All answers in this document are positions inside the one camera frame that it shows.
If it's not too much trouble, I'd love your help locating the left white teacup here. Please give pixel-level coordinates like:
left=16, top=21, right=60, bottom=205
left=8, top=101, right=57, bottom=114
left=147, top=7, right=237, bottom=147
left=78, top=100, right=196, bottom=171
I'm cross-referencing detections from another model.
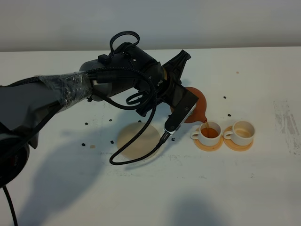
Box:
left=190, top=121, right=222, bottom=147

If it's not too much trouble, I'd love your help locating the brown clay teapot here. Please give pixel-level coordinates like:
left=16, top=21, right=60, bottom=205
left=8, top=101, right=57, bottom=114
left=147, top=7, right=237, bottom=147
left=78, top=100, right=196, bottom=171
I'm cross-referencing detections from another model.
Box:
left=170, top=85, right=207, bottom=123

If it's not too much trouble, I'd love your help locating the right white teacup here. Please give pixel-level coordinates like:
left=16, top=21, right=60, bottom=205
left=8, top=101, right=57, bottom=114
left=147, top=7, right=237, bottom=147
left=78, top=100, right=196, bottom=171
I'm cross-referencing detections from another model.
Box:
left=223, top=120, right=255, bottom=146

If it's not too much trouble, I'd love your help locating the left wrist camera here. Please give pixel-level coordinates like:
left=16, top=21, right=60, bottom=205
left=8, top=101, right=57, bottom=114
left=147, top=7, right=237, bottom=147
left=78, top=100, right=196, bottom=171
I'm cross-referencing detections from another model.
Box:
left=163, top=83, right=198, bottom=135

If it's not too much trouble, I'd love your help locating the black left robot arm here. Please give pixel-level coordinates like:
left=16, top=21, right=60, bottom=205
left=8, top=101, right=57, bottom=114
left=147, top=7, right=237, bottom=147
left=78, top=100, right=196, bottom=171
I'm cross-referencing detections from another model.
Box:
left=0, top=42, right=198, bottom=186

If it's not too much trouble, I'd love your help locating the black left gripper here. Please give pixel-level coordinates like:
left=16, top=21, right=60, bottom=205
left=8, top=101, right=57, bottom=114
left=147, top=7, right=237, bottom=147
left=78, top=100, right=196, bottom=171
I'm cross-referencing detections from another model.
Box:
left=135, top=50, right=191, bottom=108

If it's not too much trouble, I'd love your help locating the right orange cup coaster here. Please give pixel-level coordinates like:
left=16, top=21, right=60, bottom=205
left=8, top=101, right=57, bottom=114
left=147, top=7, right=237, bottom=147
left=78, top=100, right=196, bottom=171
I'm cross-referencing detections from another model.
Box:
left=222, top=126, right=254, bottom=152

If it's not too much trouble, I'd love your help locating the white teacup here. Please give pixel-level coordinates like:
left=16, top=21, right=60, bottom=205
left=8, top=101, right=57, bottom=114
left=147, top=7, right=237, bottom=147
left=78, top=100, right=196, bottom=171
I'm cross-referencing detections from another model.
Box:
left=223, top=120, right=255, bottom=146
left=190, top=121, right=222, bottom=147

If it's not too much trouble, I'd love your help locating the beige round teapot coaster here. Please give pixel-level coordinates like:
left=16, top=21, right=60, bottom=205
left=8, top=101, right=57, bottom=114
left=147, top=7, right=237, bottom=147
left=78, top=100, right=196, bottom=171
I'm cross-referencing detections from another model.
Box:
left=117, top=122, right=161, bottom=160

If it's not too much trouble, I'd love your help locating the left orange cup coaster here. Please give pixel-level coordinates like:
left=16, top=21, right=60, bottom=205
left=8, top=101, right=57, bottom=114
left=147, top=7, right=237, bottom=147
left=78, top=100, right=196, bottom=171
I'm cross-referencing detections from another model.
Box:
left=190, top=129, right=223, bottom=152

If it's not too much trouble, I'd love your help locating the orange cup coaster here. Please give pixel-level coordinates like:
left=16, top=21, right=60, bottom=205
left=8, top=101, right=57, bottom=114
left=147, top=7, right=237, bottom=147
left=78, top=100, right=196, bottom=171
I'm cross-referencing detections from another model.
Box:
left=222, top=126, right=254, bottom=152
left=190, top=129, right=223, bottom=152

